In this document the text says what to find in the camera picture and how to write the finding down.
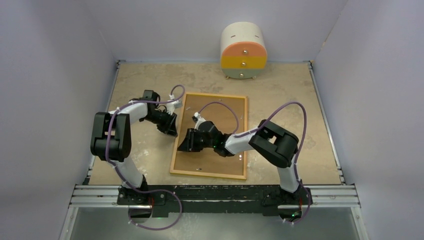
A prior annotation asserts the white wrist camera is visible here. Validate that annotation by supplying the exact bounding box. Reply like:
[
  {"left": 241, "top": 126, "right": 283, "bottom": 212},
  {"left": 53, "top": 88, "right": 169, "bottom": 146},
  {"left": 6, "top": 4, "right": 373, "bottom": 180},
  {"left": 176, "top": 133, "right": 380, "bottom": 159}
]
[
  {"left": 192, "top": 112, "right": 206, "bottom": 130},
  {"left": 165, "top": 94, "right": 183, "bottom": 115}
]

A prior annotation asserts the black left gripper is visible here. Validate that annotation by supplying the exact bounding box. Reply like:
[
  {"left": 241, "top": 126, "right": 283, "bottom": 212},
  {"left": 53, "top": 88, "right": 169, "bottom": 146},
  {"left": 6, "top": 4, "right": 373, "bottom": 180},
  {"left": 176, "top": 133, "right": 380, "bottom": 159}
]
[{"left": 143, "top": 109, "right": 178, "bottom": 137}]

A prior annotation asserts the brown backing board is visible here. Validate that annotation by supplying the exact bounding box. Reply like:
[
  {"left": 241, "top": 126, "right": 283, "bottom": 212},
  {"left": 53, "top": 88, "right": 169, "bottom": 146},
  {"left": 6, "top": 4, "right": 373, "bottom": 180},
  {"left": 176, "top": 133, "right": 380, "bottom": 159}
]
[{"left": 169, "top": 93, "right": 248, "bottom": 181}]

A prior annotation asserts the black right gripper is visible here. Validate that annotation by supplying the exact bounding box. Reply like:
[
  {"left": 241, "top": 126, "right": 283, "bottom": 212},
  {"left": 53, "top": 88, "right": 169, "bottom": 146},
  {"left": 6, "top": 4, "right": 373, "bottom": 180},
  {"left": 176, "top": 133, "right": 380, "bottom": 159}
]
[{"left": 178, "top": 128, "right": 216, "bottom": 152}]

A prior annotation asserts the round pastel drawer cabinet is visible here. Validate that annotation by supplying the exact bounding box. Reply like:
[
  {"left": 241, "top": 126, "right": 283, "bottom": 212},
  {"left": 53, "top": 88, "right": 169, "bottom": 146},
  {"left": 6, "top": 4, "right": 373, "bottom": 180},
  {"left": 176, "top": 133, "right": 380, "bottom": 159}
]
[{"left": 220, "top": 21, "right": 268, "bottom": 80}]

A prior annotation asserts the yellow wooden picture frame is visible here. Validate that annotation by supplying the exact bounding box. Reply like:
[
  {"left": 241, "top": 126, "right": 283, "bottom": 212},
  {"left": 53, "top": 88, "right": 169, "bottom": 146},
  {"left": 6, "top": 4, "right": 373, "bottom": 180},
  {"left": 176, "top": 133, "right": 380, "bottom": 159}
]
[{"left": 169, "top": 92, "right": 249, "bottom": 181}]

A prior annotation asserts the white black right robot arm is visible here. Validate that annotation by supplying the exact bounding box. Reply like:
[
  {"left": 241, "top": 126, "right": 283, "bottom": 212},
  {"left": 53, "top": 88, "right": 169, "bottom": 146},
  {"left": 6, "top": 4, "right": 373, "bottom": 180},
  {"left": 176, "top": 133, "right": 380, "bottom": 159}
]
[{"left": 177, "top": 119, "right": 305, "bottom": 204}]

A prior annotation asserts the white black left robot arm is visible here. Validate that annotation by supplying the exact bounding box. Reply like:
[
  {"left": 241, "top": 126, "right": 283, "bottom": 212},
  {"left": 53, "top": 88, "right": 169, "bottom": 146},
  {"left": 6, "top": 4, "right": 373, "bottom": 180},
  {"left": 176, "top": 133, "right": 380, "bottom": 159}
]
[{"left": 90, "top": 90, "right": 181, "bottom": 205}]

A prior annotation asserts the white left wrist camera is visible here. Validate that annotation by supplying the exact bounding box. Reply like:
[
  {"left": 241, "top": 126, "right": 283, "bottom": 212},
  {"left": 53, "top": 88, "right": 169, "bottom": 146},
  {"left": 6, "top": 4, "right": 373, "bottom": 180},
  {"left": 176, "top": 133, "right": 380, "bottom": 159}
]
[{"left": 165, "top": 94, "right": 183, "bottom": 115}]

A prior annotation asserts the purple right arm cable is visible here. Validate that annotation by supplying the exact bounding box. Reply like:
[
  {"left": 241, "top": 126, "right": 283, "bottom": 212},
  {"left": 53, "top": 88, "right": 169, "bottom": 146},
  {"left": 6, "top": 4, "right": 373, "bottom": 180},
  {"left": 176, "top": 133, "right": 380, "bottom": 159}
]
[{"left": 195, "top": 100, "right": 312, "bottom": 226}]

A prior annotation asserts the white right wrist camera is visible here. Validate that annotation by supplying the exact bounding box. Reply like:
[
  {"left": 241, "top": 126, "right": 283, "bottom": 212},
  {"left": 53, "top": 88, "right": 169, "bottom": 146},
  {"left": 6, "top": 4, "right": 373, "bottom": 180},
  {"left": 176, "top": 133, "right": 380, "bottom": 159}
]
[{"left": 192, "top": 112, "right": 206, "bottom": 130}]

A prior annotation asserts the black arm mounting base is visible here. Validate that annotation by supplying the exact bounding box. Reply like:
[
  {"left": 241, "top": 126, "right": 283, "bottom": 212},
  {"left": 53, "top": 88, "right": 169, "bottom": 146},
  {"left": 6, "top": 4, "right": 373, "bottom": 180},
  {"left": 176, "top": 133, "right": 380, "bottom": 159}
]
[{"left": 117, "top": 184, "right": 313, "bottom": 221}]

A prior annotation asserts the aluminium rail frame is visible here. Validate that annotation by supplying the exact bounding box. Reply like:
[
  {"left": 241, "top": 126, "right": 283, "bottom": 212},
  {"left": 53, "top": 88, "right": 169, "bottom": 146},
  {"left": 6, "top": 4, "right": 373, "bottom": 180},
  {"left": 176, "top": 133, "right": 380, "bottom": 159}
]
[{"left": 58, "top": 60, "right": 369, "bottom": 240}]

